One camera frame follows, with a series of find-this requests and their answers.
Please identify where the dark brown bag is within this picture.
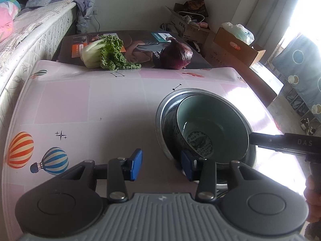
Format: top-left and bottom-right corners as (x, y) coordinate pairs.
(174, 0), (210, 18)

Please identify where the light grey curtain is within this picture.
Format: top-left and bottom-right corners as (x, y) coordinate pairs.
(231, 0), (296, 46)

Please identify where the purple cabbage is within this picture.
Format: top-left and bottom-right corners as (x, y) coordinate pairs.
(160, 37), (194, 70)

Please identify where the window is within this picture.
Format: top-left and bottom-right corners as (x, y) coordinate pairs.
(283, 0), (321, 43)

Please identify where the person's right hand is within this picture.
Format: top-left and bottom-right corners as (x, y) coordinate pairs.
(304, 175), (321, 223)

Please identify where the orange-brown open cardboard box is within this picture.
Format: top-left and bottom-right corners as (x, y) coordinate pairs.
(213, 27), (266, 68)

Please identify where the cluttered open cardboard box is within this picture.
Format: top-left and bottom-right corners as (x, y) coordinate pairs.
(160, 5), (217, 63)

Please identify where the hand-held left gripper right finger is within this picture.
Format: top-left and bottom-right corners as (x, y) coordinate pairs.
(181, 150), (251, 201)

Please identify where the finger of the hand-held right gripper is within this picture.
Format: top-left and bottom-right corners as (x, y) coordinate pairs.
(249, 132), (285, 152)

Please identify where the plain cardboard box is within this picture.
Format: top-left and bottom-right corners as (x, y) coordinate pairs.
(203, 34), (251, 66)

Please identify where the pink printed tablecloth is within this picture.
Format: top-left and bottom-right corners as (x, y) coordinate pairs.
(0, 60), (280, 206)

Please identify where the grey box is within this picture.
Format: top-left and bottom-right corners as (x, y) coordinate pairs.
(251, 63), (270, 74)

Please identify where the green ceramic bowl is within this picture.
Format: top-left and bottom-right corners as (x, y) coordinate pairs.
(176, 94), (250, 162)

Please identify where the pink and blue quilt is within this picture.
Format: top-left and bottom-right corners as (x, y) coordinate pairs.
(0, 0), (20, 43)

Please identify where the white plastic bag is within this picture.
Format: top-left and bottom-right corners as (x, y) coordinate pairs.
(221, 21), (255, 45)

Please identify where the black cable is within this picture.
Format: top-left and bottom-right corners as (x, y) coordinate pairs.
(93, 11), (101, 32)

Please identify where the white quilted mattress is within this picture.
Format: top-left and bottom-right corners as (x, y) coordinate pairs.
(0, 1), (77, 101)

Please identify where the dark storage rack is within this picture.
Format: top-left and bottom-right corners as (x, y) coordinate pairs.
(283, 85), (321, 121)

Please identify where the blue cloth with circles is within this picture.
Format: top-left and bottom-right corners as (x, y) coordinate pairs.
(272, 34), (321, 116)

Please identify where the medium steel bowl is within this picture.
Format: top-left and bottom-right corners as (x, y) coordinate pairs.
(155, 88), (258, 189)

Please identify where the napa cabbage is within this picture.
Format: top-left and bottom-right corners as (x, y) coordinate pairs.
(80, 35), (141, 71)

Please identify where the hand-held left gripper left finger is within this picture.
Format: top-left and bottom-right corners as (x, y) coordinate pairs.
(61, 149), (143, 203)

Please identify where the dark printed flat box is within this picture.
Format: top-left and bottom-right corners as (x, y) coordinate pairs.
(58, 30), (213, 69)

